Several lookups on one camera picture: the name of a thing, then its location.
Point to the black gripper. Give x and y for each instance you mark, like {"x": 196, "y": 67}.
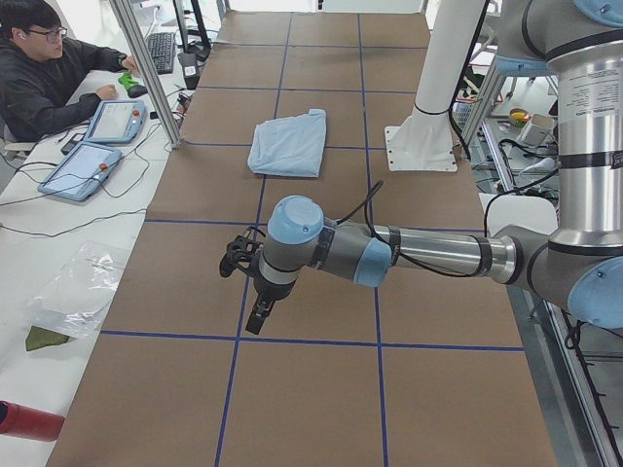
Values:
{"x": 271, "y": 290}

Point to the light blue button shirt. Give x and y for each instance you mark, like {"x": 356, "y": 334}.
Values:
{"x": 290, "y": 147}

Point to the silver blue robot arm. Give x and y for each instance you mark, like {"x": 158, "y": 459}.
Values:
{"x": 578, "y": 267}

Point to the clear plastic bag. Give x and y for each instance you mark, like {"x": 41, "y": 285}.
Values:
{"x": 74, "y": 303}

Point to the lower blue teach pendant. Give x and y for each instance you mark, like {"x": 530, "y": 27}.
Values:
{"x": 82, "y": 171}

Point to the blue teach pendant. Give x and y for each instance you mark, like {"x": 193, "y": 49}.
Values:
{"x": 82, "y": 171}
{"x": 116, "y": 122}

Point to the green cloth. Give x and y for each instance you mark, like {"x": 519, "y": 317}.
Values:
{"x": 39, "y": 338}

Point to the upper blue teach pendant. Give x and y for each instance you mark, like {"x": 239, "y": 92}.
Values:
{"x": 116, "y": 122}

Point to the small black phone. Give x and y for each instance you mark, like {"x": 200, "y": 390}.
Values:
{"x": 71, "y": 144}

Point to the red water bottle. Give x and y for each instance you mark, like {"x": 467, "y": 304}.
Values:
{"x": 27, "y": 423}

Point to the black keyboard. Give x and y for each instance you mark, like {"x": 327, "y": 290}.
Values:
{"x": 162, "y": 48}

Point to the white plastic chair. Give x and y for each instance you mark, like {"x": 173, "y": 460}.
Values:
{"x": 533, "y": 213}

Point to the seated person in black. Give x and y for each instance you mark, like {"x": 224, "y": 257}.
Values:
{"x": 41, "y": 68}

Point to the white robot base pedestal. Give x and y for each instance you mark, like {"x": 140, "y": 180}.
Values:
{"x": 424, "y": 141}

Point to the aluminium frame post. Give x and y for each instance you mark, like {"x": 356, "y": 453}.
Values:
{"x": 131, "y": 29}

